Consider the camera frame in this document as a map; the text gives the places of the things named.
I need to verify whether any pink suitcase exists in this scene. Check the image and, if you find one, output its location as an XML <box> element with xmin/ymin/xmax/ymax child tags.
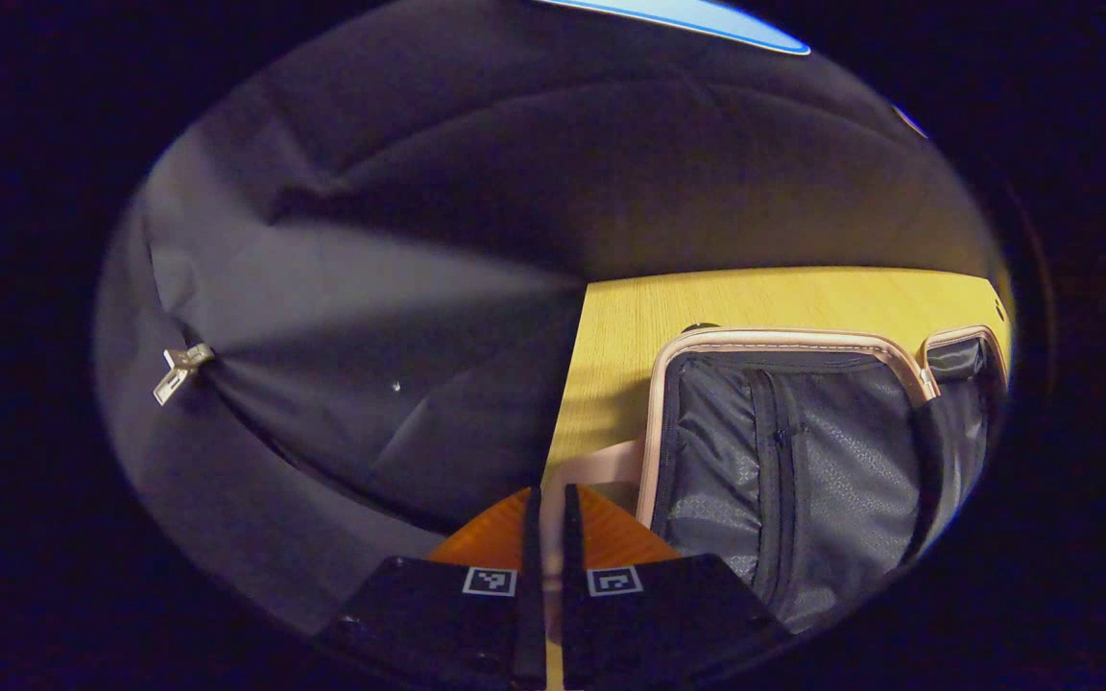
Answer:
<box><xmin>541</xmin><ymin>325</ymin><xmax>1011</xmax><ymax>636</ymax></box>

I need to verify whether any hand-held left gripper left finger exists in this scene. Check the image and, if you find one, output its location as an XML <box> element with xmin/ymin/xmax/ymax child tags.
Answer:
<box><xmin>316</xmin><ymin>486</ymin><xmax>547</xmax><ymax>689</ymax></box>

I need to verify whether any white cloth clip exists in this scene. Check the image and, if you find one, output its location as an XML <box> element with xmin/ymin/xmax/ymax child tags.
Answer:
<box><xmin>152</xmin><ymin>343</ymin><xmax>216</xmax><ymax>407</ymax></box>

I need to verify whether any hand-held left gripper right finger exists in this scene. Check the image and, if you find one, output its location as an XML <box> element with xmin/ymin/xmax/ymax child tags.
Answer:
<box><xmin>562</xmin><ymin>484</ymin><xmax>792</xmax><ymax>689</ymax></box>

